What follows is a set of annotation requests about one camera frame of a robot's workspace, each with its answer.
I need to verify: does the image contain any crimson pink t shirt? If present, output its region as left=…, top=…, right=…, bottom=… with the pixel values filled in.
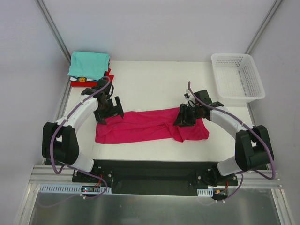
left=95, top=107, right=210, bottom=144

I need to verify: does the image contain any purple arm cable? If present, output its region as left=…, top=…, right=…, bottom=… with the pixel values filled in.
left=187, top=81, right=276, bottom=202
left=51, top=76, right=113, bottom=176

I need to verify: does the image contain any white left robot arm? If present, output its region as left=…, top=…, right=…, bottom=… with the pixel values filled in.
left=42, top=76, right=124, bottom=182

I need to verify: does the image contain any folded dark printed t shirt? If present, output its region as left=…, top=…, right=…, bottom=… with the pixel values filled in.
left=70, top=76, right=98, bottom=87

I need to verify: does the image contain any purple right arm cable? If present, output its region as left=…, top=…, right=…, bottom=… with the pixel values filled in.
left=187, top=81, right=276, bottom=202

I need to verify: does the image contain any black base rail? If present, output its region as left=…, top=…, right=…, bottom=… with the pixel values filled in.
left=72, top=160, right=238, bottom=196

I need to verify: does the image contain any white plastic basket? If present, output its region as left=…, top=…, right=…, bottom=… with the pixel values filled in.
left=211, top=53, right=265, bottom=106

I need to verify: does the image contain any folded teal t shirt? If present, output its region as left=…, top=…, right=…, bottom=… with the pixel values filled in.
left=68, top=51, right=110, bottom=80

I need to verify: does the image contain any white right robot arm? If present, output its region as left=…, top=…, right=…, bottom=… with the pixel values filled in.
left=174, top=90, right=275, bottom=186

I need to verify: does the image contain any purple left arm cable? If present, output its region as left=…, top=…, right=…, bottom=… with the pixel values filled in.
left=51, top=76, right=113, bottom=176

